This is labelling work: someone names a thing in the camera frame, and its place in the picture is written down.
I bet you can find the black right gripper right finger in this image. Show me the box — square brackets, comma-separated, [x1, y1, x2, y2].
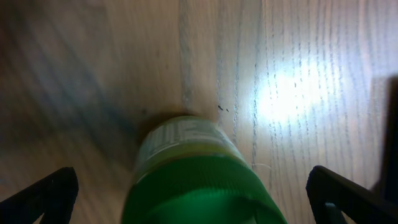
[306, 166, 397, 223]

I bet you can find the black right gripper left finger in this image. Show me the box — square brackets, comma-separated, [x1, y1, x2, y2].
[1, 167, 79, 224]

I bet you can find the green lid jar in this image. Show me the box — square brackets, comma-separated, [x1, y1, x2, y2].
[121, 116, 285, 223]

